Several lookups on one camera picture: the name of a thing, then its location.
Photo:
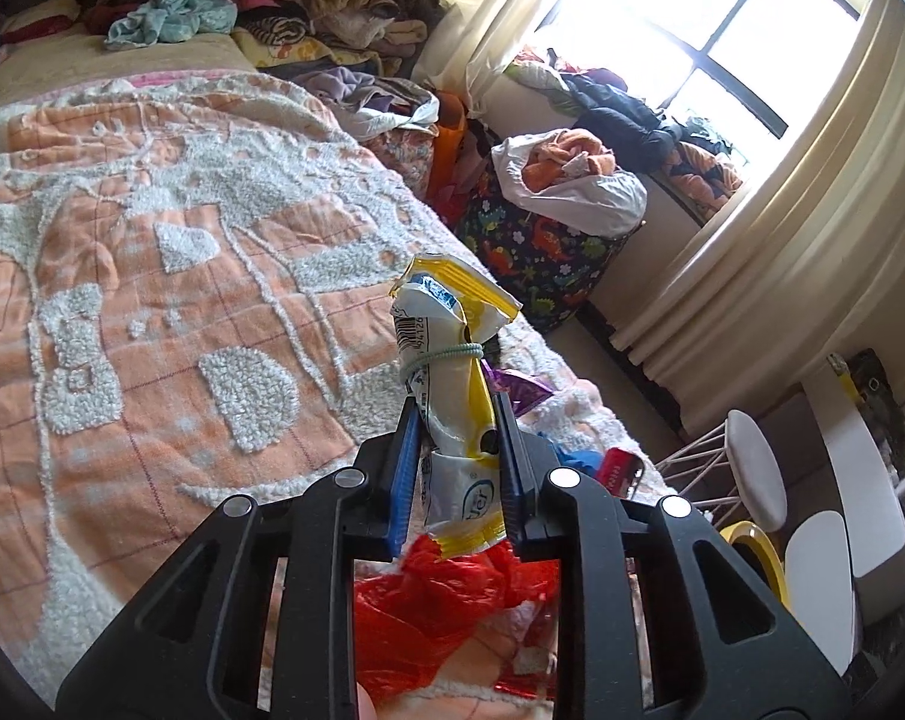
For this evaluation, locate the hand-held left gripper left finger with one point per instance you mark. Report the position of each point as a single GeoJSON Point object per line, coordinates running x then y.
{"type": "Point", "coordinates": [406, 457]}

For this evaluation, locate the yellow white snack packet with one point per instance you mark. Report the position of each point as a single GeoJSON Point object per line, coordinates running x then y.
{"type": "Point", "coordinates": [452, 397]}

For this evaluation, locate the red lidded can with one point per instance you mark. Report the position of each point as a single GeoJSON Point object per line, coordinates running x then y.
{"type": "Point", "coordinates": [621, 472]}

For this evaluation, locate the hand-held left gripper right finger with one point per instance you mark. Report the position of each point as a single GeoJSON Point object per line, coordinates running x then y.
{"type": "Point", "coordinates": [506, 457]}

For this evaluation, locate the clothes on window sill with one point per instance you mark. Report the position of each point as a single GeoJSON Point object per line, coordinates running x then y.
{"type": "Point", "coordinates": [617, 112]}

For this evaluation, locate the dinosaur print storage bag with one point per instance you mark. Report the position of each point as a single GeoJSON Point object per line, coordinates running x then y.
{"type": "Point", "coordinates": [542, 262]}

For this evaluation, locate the orange clothes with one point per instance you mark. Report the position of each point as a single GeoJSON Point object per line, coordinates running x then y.
{"type": "Point", "coordinates": [572, 154]}

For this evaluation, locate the white and purple garment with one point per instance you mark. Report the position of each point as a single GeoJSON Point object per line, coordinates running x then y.
{"type": "Point", "coordinates": [362, 94]}

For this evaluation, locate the white table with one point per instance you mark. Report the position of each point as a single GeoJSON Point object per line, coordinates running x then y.
{"type": "Point", "coordinates": [850, 480]}

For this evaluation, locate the red plastic bag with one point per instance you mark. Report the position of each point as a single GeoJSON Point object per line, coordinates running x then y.
{"type": "Point", "coordinates": [437, 600]}

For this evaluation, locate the orange bag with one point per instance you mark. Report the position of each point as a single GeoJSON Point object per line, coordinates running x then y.
{"type": "Point", "coordinates": [445, 142]}

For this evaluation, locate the pile of mixed clothes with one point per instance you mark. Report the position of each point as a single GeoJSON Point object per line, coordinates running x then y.
{"type": "Point", "coordinates": [332, 7]}

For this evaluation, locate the blue cloth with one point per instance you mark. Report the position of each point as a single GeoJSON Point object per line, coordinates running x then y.
{"type": "Point", "coordinates": [580, 459]}

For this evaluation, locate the beige bed sheet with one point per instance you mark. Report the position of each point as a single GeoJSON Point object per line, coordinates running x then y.
{"type": "Point", "coordinates": [85, 64]}

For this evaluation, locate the black framed window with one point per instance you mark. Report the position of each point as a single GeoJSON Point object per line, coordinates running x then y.
{"type": "Point", "coordinates": [722, 30]}

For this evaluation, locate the orange white tufted blanket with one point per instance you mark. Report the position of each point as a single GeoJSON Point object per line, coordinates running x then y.
{"type": "Point", "coordinates": [160, 315]}

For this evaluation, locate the yellow rimmed bin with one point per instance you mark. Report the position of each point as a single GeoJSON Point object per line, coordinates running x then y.
{"type": "Point", "coordinates": [760, 540]}

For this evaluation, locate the white plastic bag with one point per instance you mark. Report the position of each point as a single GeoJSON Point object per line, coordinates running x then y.
{"type": "Point", "coordinates": [602, 202]}

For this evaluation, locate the cream curtain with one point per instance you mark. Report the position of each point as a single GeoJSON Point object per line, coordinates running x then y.
{"type": "Point", "coordinates": [482, 30]}
{"type": "Point", "coordinates": [797, 240]}

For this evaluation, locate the purple foil wrapper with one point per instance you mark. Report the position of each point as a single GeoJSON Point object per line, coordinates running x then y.
{"type": "Point", "coordinates": [524, 390]}

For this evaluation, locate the light blue garment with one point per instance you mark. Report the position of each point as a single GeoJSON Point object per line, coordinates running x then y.
{"type": "Point", "coordinates": [175, 15]}

